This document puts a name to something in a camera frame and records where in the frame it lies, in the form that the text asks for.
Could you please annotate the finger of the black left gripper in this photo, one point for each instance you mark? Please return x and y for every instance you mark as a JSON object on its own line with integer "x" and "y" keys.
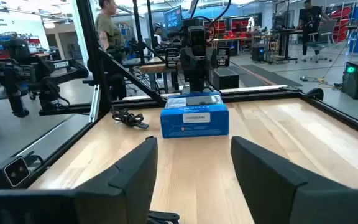
{"x": 223, "y": 57}
{"x": 172, "y": 57}

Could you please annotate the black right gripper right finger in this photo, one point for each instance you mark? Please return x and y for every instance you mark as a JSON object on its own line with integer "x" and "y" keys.
{"x": 272, "y": 193}

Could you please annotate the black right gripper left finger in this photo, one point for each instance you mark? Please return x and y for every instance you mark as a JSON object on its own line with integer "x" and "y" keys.
{"x": 126, "y": 186}

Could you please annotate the black background robot arm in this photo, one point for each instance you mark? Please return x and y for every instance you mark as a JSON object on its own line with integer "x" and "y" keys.
{"x": 42, "y": 73}

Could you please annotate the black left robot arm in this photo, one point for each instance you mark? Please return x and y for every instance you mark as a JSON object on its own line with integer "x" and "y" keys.
{"x": 196, "y": 85}

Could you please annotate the wooden workbench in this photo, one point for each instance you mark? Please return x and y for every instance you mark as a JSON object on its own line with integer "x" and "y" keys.
{"x": 154, "y": 68}

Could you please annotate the black floor box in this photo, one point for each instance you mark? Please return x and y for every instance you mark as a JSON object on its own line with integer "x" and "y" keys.
{"x": 225, "y": 78}

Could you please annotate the person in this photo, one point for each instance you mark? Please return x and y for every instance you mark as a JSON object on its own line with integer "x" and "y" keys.
{"x": 158, "y": 35}
{"x": 311, "y": 21}
{"x": 109, "y": 34}

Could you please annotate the computer monitor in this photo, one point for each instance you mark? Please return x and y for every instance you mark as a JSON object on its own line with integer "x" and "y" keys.
{"x": 172, "y": 18}

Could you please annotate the dark floor mat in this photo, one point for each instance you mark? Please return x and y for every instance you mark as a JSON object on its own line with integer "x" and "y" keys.
{"x": 269, "y": 74}

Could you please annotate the blue cardboard box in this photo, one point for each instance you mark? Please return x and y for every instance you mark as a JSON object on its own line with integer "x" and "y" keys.
{"x": 194, "y": 126}

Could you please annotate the grey office chair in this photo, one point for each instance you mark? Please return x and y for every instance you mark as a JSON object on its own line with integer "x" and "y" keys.
{"x": 323, "y": 37}

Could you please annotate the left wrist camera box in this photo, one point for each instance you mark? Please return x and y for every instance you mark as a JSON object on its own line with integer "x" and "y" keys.
{"x": 197, "y": 36}

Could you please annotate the black aluminium table frame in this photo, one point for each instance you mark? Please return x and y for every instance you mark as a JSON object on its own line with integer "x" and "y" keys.
{"x": 95, "y": 62}

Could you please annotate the black bracket on frame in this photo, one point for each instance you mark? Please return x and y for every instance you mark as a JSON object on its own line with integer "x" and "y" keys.
{"x": 315, "y": 93}

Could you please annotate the small black table camera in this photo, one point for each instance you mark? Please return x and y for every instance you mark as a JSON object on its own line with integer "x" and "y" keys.
{"x": 12, "y": 172}

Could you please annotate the white wall sign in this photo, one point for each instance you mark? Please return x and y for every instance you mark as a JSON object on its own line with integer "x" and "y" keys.
{"x": 8, "y": 23}

